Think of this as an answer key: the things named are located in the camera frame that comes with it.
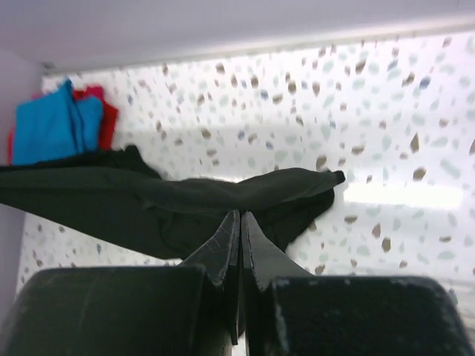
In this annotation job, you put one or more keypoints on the black t shirt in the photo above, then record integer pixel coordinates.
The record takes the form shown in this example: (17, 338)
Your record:
(116, 197)

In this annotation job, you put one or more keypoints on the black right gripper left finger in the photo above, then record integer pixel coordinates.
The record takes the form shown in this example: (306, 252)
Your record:
(189, 309)

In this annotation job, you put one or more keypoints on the blue folded t shirt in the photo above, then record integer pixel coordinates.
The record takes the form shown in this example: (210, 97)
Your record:
(56, 126)

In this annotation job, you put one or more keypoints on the red folded t shirt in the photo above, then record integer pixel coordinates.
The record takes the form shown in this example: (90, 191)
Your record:
(107, 122)

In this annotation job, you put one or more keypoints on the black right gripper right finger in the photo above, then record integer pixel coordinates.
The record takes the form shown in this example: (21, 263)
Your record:
(289, 311)

